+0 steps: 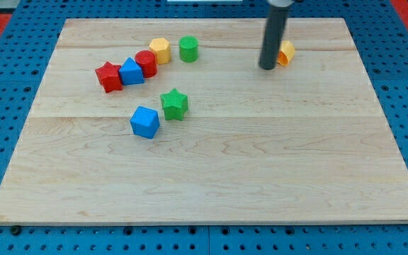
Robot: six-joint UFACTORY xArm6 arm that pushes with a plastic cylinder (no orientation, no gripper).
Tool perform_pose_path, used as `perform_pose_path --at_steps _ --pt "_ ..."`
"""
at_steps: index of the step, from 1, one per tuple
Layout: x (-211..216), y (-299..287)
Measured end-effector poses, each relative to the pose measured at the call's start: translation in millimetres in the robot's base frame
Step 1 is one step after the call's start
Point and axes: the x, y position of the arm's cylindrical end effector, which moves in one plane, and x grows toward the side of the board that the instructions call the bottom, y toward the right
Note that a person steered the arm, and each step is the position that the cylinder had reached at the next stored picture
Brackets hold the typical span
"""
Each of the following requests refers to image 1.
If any wooden board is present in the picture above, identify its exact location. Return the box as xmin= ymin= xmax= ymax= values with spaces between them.
xmin=0 ymin=18 xmax=408 ymax=226

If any green star block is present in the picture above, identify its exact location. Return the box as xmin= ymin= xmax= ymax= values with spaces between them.
xmin=160 ymin=89 xmax=188 ymax=120

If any blue triangular block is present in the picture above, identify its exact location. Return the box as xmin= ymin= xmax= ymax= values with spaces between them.
xmin=118 ymin=57 xmax=145 ymax=86

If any blue cube block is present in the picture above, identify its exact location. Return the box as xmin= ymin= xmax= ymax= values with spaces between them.
xmin=130 ymin=106 xmax=160 ymax=139

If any red star block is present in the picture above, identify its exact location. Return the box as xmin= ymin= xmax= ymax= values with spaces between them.
xmin=95 ymin=62 xmax=123 ymax=93

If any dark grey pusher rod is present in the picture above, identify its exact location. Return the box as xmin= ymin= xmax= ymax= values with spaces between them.
xmin=259 ymin=0 xmax=295 ymax=70

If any yellow hexagon block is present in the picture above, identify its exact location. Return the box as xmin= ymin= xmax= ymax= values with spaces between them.
xmin=149 ymin=38 xmax=171 ymax=64

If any red cylinder block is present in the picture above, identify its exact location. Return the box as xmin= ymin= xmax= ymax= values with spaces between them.
xmin=135 ymin=50 xmax=157 ymax=78

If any yellow heart block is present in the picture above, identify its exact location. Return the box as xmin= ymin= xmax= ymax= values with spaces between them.
xmin=277 ymin=40 xmax=295 ymax=67

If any green cylinder block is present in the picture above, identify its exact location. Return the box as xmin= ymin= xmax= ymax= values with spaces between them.
xmin=179 ymin=35 xmax=198 ymax=63

